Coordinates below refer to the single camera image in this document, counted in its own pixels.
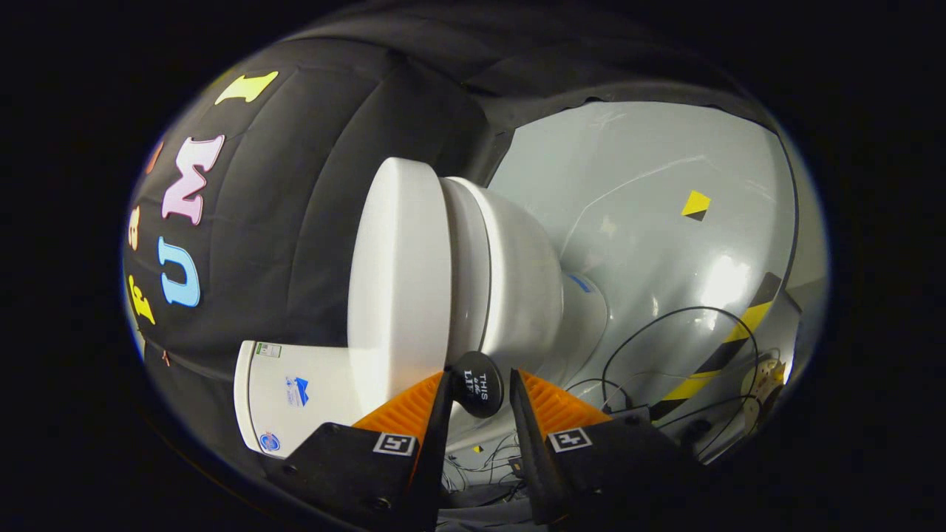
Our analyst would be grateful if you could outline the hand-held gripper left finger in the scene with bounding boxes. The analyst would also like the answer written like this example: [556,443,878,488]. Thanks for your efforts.
[262,367,455,532]

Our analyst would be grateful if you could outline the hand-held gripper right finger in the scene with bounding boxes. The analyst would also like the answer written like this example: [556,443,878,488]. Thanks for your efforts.
[508,368,710,527]

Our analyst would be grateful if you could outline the black round lid handle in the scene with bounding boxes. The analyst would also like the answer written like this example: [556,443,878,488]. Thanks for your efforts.
[451,351,505,419]

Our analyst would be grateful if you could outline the white toilet lid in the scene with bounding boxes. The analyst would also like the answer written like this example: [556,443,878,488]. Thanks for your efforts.
[347,157,453,415]

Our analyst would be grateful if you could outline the white ceramic toilet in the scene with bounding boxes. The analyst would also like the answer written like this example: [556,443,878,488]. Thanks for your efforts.
[234,176,610,460]

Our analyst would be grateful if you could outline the white toilet seat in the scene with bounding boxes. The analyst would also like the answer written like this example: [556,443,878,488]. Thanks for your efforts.
[441,177,492,370]

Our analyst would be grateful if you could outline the beige power socket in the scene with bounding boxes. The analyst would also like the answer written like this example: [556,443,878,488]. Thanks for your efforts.
[741,356,786,415]

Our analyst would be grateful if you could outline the yellow black hazard tape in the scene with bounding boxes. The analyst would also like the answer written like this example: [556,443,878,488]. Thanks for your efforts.
[650,272,784,422]

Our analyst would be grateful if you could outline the black backdrop cloth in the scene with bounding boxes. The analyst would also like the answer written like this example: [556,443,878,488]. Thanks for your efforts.
[122,7,784,474]

